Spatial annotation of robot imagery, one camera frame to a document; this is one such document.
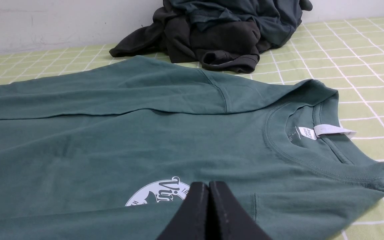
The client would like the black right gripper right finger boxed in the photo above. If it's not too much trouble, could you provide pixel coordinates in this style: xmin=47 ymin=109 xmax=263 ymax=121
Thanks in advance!
xmin=209 ymin=181 xmax=271 ymax=240

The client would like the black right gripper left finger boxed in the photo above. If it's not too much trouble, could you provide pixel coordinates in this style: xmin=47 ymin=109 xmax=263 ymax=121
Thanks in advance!
xmin=157 ymin=182 xmax=209 ymax=240

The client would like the green long-sleeved shirt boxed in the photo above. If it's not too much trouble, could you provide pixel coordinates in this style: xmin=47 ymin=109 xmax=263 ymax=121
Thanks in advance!
xmin=0 ymin=56 xmax=384 ymax=240

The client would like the dark brown crumpled garment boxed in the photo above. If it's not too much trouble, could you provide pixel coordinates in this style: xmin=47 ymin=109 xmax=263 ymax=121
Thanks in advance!
xmin=109 ymin=2 xmax=271 ymax=73

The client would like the dark teal crumpled garment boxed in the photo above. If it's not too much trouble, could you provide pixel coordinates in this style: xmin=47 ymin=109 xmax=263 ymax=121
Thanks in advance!
xmin=170 ymin=0 xmax=313 ymax=47

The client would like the green checkered tablecloth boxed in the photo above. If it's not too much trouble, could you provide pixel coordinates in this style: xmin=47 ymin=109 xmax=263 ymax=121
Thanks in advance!
xmin=0 ymin=17 xmax=384 ymax=240

